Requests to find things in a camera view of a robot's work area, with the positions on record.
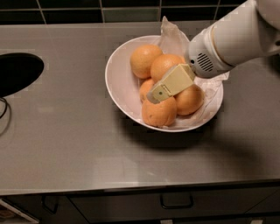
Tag orange front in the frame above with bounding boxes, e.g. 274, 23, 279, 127
142, 97, 177, 127

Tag dark left cabinet door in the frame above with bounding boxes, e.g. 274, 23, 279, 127
3, 195, 88, 224

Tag small orange centre left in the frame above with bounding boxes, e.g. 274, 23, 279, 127
139, 79, 154, 102

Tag dark drawer with handle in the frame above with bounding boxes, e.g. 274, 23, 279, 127
71, 187, 277, 223

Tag white ceramic bowl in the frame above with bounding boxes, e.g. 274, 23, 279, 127
105, 34, 229, 132

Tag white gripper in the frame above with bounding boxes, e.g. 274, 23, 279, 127
146, 25, 233, 104

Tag white crumpled paper napkin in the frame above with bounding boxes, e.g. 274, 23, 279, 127
158, 17, 229, 132

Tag black oval object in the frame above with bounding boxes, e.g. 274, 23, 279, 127
0, 52, 45, 97

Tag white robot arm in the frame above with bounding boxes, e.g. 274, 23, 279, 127
147, 0, 280, 104

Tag black cable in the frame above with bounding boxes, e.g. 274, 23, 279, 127
0, 96, 9, 120

